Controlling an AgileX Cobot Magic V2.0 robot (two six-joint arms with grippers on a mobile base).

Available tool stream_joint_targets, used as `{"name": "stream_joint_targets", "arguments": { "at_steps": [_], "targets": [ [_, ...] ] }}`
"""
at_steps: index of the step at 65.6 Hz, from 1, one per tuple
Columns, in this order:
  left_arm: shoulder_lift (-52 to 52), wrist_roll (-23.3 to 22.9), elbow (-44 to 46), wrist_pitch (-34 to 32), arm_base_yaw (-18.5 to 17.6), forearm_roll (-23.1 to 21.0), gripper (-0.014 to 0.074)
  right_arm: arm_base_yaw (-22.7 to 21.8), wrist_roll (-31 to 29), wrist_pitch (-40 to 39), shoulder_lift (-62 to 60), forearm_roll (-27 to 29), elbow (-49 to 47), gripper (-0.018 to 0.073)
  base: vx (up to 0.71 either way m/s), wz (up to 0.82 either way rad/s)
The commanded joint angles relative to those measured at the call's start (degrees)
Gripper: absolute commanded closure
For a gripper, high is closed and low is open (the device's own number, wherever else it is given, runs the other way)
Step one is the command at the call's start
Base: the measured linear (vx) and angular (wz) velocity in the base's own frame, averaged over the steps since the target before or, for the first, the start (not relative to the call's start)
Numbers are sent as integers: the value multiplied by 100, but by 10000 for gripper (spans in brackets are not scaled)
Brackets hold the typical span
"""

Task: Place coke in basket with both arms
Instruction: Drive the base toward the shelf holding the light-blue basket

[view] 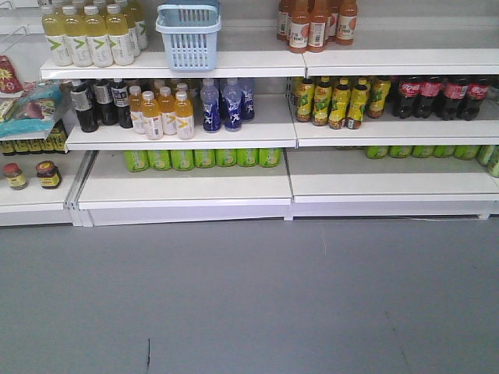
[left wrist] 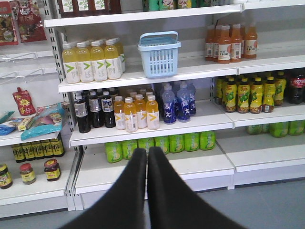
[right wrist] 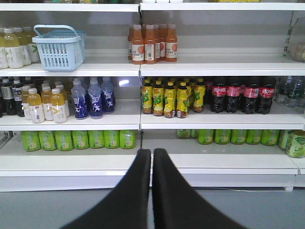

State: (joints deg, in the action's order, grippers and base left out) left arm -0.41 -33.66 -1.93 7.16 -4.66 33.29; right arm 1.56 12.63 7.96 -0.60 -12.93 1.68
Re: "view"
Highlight light blue plastic basket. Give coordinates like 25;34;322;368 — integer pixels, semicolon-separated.
155;1;221;72

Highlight red snack bag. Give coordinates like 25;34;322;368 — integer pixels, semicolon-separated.
0;55;23;97

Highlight white store shelving unit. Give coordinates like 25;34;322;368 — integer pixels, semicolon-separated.
1;1;498;227

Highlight yellow lemon tea bottle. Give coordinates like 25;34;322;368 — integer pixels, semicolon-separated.
327;77;350;129
296;78;315;122
312;76;332;126
367;76;391;118
345;77;369;129

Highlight brown sauce jar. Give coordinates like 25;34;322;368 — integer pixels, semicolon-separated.
2;163;28;190

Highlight red lid sauce jar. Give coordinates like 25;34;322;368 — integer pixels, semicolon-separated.
36;161;62;189

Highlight orange juice bottle white label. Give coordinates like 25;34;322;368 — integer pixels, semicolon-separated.
129;86;145;135
158;86;177;136
140;91;164;140
174;91;195;139

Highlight plastic cola bottle red label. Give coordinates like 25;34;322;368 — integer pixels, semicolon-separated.
458;76;490;121
392;76;423;118
413;76;444;118
440;75;469;121

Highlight blue sports drink bottle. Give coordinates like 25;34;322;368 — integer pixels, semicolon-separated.
223;78;242;132
200;78;221;132
239;77;255;122

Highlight orange C100 juice bottle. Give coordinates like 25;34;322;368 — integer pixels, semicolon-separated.
336;0;358;45
288;0;310;54
307;0;328;52

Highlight teal snack bag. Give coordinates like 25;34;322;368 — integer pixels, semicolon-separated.
1;83;65;140

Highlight dark drink bottle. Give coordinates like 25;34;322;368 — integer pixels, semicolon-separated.
111;78;133;129
70;79;98;132
94;79;118;125

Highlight pale green tea bottle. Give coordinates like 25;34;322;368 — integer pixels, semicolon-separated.
62;5;93;67
83;5;113;68
41;5;73;66
105;4;134;66

